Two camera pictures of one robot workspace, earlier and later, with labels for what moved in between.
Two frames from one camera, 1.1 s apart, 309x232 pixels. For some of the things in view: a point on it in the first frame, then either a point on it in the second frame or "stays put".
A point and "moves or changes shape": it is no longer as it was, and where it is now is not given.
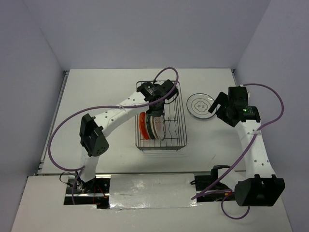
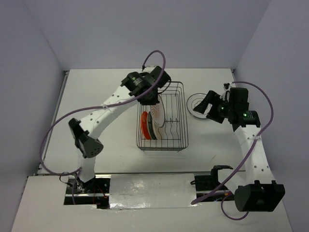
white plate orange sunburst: [157, 125] moves or changes shape
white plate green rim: [198, 105] stays put
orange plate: [143, 124] stays put
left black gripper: [158, 113] to [153, 101]
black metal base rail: [218, 187] stays put
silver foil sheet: [151, 191] stays put
